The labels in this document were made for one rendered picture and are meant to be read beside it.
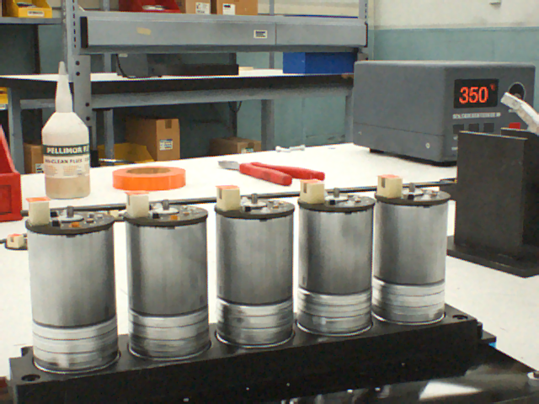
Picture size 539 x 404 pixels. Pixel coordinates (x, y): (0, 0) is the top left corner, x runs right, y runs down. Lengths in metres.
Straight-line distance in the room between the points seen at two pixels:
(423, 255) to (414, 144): 0.53
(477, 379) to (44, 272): 0.13
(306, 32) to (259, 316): 3.08
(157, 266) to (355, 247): 0.06
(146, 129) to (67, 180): 4.39
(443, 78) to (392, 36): 5.70
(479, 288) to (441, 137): 0.39
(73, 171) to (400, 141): 0.34
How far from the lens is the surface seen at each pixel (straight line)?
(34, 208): 0.23
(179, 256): 0.23
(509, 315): 0.36
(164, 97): 3.01
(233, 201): 0.24
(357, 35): 3.51
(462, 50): 6.01
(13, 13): 4.58
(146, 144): 5.01
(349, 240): 0.25
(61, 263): 0.23
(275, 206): 0.25
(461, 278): 0.41
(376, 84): 0.84
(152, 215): 0.23
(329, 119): 6.31
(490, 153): 0.44
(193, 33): 2.99
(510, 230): 0.43
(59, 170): 0.62
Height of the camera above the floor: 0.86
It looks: 11 degrees down
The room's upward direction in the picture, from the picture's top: straight up
